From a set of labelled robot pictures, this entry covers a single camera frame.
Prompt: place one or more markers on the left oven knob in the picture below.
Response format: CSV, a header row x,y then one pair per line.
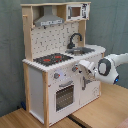
x,y
56,75

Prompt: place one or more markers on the right oven knob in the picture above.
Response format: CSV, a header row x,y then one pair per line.
x,y
74,69

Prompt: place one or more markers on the black stovetop red burners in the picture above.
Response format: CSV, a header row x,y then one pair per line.
x,y
52,59

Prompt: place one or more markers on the black toy faucet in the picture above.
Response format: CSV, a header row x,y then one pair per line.
x,y
72,40

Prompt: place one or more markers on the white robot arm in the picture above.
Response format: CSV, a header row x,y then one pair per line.
x,y
105,71

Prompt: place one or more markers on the white toy microwave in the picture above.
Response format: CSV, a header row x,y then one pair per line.
x,y
77,11

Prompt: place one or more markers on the wooden toy kitchen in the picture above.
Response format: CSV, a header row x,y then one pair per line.
x,y
54,38

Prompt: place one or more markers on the grey toy sink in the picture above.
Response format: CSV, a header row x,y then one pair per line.
x,y
79,51

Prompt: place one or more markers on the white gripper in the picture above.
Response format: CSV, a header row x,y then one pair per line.
x,y
88,69

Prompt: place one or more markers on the oven knob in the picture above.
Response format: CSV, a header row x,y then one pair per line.
x,y
74,69
56,75

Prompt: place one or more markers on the white oven door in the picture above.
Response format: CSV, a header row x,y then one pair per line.
x,y
63,99

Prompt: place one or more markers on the grey range hood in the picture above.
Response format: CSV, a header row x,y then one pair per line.
x,y
48,18

